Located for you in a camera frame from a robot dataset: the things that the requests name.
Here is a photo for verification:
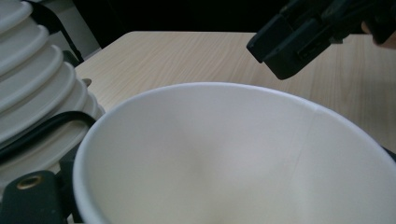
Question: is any black folding chair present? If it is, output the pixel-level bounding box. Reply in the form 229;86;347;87
24;0;86;68

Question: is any stack of white paper cups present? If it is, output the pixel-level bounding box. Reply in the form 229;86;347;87
0;0;106;200

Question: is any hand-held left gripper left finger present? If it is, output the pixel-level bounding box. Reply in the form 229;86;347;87
0;170;68;224

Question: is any dark curtain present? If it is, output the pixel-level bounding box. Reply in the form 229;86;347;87
72;0;290;34

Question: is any single white paper cup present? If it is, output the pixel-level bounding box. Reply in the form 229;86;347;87
72;81;396;224

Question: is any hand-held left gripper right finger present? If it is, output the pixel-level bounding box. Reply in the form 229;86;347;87
380;146;396;164

